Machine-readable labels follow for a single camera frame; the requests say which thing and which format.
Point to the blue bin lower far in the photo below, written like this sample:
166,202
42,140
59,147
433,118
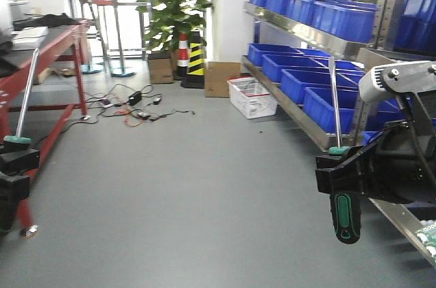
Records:
257,51

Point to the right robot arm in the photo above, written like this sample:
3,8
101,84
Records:
412,84

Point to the blue bin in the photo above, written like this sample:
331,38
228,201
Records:
272,64
257,51
294,82

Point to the red white traffic cone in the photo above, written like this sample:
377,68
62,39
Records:
182,57

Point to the blue bins upper shelf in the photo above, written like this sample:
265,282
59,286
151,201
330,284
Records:
351,20

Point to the red frame workbench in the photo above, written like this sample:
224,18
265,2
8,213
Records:
62,43

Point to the metal stool frame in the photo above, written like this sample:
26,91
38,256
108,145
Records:
106,17

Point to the metal storage shelf rack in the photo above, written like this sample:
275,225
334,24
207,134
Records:
378,51

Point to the flat cardboard box floor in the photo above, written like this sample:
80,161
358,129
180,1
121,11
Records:
217,76

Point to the cross green screwdriver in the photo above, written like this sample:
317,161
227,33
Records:
18,141

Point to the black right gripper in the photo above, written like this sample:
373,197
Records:
397,166

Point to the yellow black traffic cone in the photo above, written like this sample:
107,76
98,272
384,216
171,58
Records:
194,77

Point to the small cardboard box floor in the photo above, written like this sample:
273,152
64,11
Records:
160,68

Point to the white plastic basket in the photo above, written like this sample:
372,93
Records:
251,98

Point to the green potted plant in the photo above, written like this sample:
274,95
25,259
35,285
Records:
169,19

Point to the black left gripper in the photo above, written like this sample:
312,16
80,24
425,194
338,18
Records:
16,188

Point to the blue bin lower shelf front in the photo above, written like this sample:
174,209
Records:
318,105

